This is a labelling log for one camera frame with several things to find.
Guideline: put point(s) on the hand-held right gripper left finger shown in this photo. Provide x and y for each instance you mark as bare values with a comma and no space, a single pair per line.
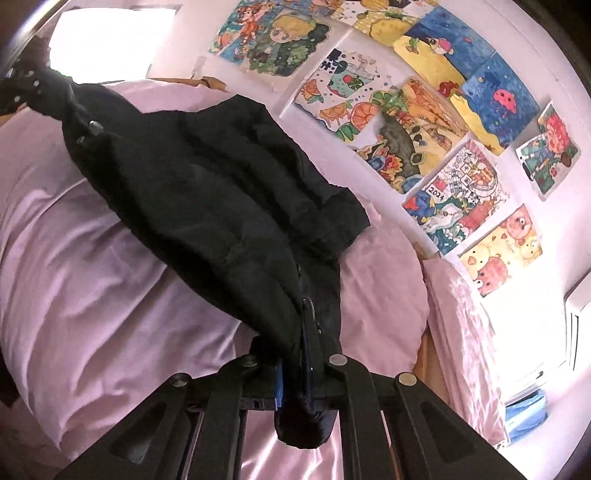
278,392

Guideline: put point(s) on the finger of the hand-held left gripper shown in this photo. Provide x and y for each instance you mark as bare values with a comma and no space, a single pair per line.
23,85

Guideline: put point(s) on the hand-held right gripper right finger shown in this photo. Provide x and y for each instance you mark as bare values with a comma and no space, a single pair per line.
308,374

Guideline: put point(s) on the black jacket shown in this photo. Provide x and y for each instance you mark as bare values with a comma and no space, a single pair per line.
207,184

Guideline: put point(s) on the bright window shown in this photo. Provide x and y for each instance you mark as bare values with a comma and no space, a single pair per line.
106,41

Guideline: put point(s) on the pink pillow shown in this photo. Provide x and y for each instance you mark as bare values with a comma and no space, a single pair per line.
461,332

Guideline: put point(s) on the pink duvet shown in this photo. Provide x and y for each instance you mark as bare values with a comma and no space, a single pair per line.
92,258

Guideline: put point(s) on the blue cloth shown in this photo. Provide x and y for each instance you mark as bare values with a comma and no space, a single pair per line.
526,415

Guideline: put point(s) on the swimming girl drawing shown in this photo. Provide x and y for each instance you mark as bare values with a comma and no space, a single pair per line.
238,27

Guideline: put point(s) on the buildings and waves drawing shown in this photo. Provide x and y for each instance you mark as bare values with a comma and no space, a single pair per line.
457,198

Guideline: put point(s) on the pigs and chicks drawing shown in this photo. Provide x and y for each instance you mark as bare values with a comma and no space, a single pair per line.
503,249

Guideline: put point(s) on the orange landscape drawing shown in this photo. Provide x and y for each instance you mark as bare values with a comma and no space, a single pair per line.
415,138

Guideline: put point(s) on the blond boy drawing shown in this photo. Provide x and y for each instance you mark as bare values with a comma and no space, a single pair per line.
286,44

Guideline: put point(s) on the white air conditioner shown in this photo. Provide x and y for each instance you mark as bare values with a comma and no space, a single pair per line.
579,327

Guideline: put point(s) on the turtles drawing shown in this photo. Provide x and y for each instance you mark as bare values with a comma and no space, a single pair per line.
344,92

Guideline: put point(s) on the pink jellyfish drawing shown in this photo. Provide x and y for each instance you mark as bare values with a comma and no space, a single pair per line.
498,104

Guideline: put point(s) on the red-haired figure drawing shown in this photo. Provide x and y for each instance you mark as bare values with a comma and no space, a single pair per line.
549,147

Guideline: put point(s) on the blue sea fish drawing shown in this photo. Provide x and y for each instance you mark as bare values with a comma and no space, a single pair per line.
445,48

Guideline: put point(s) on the yellow moon drawing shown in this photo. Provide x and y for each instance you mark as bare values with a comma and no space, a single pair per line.
383,21

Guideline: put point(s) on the wooden bed frame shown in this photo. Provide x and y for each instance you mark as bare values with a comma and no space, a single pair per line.
427,350

